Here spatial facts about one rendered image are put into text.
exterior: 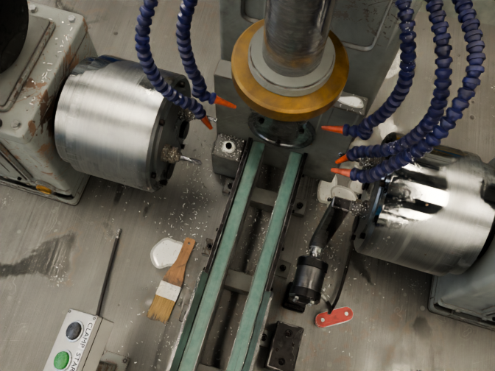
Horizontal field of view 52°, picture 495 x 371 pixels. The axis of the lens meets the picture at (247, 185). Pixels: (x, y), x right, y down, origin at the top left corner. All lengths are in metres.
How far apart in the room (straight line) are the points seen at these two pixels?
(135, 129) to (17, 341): 0.57
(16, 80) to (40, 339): 0.57
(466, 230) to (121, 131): 0.64
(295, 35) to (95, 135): 0.46
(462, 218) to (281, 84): 0.41
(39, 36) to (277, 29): 0.54
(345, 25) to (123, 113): 0.44
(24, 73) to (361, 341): 0.89
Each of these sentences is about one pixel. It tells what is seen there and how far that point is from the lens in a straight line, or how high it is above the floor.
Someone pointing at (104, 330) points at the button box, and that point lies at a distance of 0.96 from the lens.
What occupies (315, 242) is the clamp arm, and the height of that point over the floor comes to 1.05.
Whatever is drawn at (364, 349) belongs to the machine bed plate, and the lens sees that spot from 1.22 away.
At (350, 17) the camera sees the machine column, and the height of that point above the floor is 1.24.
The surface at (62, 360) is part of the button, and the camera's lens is 0.95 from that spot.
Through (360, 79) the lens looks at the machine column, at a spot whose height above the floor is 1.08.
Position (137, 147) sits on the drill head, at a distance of 0.96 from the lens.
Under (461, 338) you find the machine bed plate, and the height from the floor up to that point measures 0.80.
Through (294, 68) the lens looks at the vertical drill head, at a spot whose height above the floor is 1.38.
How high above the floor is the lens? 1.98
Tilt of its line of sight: 68 degrees down
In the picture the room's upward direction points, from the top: 4 degrees clockwise
